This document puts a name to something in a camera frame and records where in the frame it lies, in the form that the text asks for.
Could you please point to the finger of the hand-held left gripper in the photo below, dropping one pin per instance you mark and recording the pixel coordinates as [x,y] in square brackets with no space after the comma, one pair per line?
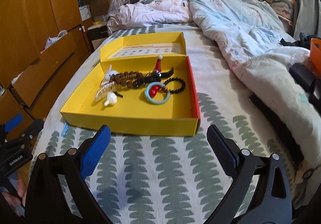
[13,121]
[33,127]

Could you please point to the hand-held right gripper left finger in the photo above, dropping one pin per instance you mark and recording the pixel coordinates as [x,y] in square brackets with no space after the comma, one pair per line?
[95,153]

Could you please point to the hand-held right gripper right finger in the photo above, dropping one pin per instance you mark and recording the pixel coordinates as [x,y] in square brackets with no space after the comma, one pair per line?
[222,151]

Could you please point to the white gourd pendant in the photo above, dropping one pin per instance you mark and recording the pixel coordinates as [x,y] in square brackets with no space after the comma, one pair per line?
[110,99]

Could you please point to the small black hair clip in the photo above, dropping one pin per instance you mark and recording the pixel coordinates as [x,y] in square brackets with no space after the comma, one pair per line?
[117,93]

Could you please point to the yellow cardboard box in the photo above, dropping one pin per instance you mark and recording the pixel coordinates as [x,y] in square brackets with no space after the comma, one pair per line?
[150,111]

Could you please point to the white pom-pom carrot hair clip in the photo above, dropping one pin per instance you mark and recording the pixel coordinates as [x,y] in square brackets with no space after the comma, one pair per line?
[111,73]

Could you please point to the red mushroom charm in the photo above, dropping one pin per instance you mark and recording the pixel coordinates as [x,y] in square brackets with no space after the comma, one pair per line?
[153,91]

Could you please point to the black glossy hair clip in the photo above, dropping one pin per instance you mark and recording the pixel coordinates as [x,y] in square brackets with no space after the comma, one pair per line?
[155,77]

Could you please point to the red santa hat hair clip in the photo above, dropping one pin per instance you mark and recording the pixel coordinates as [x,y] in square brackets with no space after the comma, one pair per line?
[158,64]

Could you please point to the person's left hand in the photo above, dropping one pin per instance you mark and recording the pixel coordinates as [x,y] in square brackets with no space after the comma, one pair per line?
[21,193]

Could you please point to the light blue small clip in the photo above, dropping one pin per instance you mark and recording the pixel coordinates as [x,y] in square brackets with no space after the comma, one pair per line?
[64,129]

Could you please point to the white crumpled plastic bag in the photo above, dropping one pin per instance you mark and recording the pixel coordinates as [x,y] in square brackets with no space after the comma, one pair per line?
[54,40]

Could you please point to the wooden wardrobe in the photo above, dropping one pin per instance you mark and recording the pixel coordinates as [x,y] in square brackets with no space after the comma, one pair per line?
[25,25]

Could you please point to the black bag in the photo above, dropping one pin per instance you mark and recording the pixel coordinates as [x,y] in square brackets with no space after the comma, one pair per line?
[301,75]

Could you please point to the dark nightstand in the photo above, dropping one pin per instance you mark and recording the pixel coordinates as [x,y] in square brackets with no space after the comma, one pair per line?
[97,32]

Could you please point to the white paper sheet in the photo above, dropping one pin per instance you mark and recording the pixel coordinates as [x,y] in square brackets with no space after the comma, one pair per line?
[84,13]

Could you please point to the blue patterned quilt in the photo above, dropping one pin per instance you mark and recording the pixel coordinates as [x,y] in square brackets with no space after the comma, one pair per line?
[238,25]

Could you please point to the orange box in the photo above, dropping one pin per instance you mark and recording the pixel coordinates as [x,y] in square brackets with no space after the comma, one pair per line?
[316,55]

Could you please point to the black clothing pile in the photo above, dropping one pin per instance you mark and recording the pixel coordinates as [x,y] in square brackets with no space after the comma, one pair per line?
[303,40]

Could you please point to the clear plastic bag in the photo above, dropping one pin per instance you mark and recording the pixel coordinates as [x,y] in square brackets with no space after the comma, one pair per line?
[115,3]

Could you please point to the pink quilt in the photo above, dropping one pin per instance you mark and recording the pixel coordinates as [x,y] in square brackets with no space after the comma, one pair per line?
[150,13]

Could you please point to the patterned pillow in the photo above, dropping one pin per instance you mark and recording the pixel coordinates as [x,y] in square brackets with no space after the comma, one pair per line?
[275,0]

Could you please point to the grey curtain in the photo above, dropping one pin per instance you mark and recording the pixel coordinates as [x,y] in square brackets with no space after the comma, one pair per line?
[306,0]

